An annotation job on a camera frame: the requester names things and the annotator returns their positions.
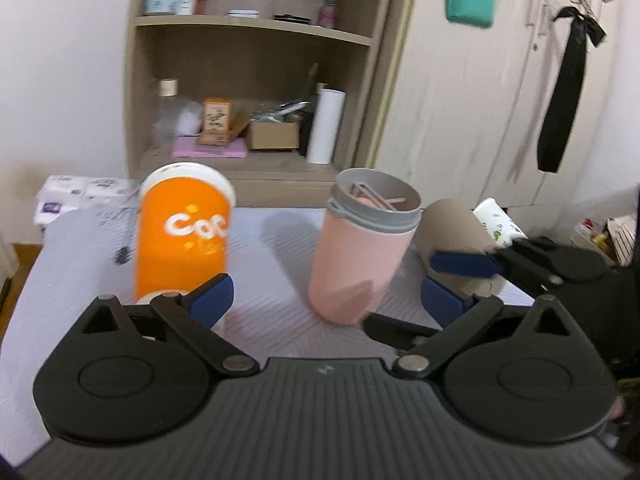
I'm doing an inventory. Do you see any orange paper cup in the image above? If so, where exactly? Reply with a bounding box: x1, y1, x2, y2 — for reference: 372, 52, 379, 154
134, 162, 235, 336

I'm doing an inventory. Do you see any pink tumbler grey rim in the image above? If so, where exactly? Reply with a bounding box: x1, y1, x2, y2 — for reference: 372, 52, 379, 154
308, 168, 422, 325

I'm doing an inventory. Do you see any white patterned cup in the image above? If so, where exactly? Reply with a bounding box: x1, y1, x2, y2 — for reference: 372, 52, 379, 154
473, 198, 526, 248

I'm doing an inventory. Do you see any brown taupe cup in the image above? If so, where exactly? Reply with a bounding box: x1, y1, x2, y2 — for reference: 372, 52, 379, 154
413, 198, 506, 297

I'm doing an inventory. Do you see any pink flat pad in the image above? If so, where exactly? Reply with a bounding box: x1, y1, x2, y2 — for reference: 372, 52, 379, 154
171, 136, 248, 159

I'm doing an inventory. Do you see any black ribbon bow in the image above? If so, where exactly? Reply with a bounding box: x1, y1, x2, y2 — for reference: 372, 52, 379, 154
537, 6, 606, 174

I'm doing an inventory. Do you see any white tissue package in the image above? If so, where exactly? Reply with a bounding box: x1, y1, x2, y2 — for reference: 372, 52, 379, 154
34, 176, 140, 229

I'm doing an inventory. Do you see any brown printed carton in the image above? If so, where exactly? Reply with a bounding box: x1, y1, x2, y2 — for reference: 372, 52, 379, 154
198, 98, 232, 145

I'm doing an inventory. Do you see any clear bottle beige cap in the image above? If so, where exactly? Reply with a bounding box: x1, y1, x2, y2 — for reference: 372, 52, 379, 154
152, 78, 178, 148

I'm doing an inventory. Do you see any small cardboard box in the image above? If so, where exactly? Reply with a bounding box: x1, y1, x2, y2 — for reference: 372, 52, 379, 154
230, 110, 299, 151

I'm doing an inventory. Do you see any white paper towel roll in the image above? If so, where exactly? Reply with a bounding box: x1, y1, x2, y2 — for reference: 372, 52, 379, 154
306, 89, 346, 165

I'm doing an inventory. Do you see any wooden shelf unit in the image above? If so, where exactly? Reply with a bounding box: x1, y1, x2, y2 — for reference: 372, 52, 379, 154
125, 0, 413, 207

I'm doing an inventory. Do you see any pink small bottle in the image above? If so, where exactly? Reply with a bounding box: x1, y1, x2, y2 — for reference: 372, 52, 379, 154
318, 0, 337, 29

